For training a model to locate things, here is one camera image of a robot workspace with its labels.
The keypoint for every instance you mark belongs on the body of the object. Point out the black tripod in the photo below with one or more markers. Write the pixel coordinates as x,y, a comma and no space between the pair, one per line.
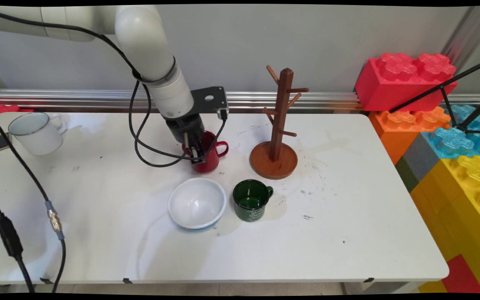
444,87

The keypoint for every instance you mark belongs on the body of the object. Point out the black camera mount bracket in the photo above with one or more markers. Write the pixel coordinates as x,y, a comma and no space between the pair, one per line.
208,99

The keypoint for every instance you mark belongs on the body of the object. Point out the white bowl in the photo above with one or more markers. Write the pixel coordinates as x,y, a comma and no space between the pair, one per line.
197,203

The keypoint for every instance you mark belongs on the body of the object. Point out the big blue toy brick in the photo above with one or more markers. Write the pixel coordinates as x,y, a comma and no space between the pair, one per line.
456,141

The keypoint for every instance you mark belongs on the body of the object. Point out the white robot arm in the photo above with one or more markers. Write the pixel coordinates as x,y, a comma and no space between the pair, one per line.
148,46

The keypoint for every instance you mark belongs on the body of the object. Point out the black tape piece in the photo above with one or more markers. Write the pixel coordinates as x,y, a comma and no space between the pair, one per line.
47,280
368,279
128,280

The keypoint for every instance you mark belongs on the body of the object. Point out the red enamel mug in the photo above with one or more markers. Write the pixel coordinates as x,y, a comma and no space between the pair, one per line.
213,160

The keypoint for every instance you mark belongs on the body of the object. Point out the big grey toy brick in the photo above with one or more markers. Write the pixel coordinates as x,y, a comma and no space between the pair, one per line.
421,156

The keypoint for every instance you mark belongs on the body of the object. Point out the dark green mug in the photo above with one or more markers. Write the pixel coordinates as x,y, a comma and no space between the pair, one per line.
251,202

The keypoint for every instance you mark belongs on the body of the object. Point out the big yellow toy brick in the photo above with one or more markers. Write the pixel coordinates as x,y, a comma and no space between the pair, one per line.
452,208

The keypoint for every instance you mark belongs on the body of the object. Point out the aluminium post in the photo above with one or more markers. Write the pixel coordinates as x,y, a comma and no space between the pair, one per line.
469,33

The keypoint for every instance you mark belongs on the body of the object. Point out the aluminium rail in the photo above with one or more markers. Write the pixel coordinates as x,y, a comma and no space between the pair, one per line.
77,100

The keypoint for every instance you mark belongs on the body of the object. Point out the big orange toy brick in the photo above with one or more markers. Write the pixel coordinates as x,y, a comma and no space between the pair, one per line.
398,129

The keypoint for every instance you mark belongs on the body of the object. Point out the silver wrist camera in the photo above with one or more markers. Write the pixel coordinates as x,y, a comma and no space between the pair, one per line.
223,114

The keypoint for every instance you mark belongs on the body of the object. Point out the big red toy brick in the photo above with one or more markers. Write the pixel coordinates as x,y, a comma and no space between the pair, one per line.
394,85

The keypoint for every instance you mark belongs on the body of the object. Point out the white enamel mug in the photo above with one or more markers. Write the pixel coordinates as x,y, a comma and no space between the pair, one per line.
36,135

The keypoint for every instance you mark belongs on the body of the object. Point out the brown wooden mug tree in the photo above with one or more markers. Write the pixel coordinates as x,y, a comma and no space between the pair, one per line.
281,108

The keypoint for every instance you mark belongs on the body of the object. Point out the big dark green toy brick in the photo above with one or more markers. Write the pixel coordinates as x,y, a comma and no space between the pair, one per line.
406,175

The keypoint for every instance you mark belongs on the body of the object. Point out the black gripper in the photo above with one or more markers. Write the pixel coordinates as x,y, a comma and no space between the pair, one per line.
186,128

